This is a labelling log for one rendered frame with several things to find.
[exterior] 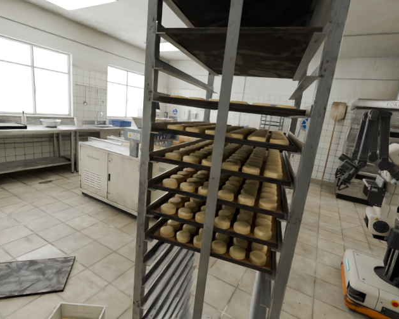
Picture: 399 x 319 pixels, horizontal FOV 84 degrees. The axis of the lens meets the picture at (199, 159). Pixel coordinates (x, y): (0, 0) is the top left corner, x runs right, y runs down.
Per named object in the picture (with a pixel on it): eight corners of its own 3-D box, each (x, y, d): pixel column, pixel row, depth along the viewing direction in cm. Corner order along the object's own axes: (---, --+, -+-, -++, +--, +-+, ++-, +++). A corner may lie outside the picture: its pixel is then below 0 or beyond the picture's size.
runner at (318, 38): (292, 80, 108) (292, 74, 108) (297, 81, 108) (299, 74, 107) (313, 33, 49) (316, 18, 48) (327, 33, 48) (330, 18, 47)
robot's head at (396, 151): (406, 157, 180) (395, 141, 183) (416, 160, 162) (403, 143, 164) (387, 166, 187) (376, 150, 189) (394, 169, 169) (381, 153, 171)
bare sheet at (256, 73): (215, 74, 117) (215, 71, 116) (296, 79, 105) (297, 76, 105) (161, 33, 61) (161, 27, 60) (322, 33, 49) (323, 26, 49)
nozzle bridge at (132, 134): (123, 154, 280) (123, 127, 272) (160, 149, 341) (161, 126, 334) (142, 159, 264) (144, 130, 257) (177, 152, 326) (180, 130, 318)
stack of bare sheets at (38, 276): (75, 257, 209) (75, 255, 208) (63, 291, 172) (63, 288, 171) (-3, 264, 191) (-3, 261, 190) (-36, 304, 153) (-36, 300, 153)
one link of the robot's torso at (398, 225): (396, 242, 189) (405, 216, 184) (406, 260, 165) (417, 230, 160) (359, 231, 202) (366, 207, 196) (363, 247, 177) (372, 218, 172)
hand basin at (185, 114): (187, 143, 744) (190, 109, 721) (180, 143, 711) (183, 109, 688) (163, 138, 790) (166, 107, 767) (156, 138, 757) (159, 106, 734)
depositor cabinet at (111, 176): (78, 195, 343) (78, 142, 325) (116, 185, 404) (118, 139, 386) (139, 223, 282) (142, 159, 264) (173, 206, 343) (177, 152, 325)
